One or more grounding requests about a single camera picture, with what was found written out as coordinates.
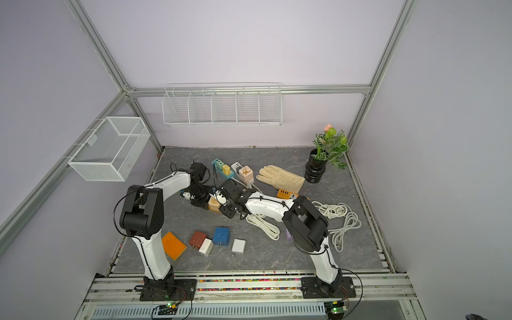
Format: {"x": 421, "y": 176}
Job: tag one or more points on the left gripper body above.
{"x": 200, "y": 193}

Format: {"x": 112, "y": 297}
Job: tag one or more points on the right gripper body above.
{"x": 226, "y": 209}

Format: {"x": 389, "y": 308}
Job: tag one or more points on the beige cube socket adapter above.
{"x": 214, "y": 205}

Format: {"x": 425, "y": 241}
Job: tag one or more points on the yellow plug adapter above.
{"x": 226, "y": 170}

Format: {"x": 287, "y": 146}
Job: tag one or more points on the teal power strip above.
{"x": 217, "y": 164}

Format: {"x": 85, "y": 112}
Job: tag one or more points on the blue cube socket adapter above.
{"x": 221, "y": 236}

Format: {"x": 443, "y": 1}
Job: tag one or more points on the red cube socket adapter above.
{"x": 197, "y": 239}

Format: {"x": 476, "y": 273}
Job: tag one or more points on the white usb charger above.
{"x": 206, "y": 247}
{"x": 238, "y": 246}

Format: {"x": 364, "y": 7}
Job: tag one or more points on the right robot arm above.
{"x": 307, "y": 226}

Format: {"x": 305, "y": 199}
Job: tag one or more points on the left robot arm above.
{"x": 142, "y": 216}

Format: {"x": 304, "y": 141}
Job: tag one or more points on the pink cube socket adapter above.
{"x": 246, "y": 175}

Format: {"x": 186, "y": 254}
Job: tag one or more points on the beige work glove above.
{"x": 280, "y": 178}

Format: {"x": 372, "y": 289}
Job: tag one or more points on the orange sponge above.
{"x": 172, "y": 246}

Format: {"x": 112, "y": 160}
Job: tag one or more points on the artificial plant in black pot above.
{"x": 330, "y": 147}

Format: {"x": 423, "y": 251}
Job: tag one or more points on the white wire wall shelf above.
{"x": 222, "y": 104}

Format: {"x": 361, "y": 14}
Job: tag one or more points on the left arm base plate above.
{"x": 179, "y": 290}

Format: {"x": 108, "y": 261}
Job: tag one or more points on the white mesh wall basket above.
{"x": 112, "y": 149}

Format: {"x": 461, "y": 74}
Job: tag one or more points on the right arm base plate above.
{"x": 314, "y": 288}

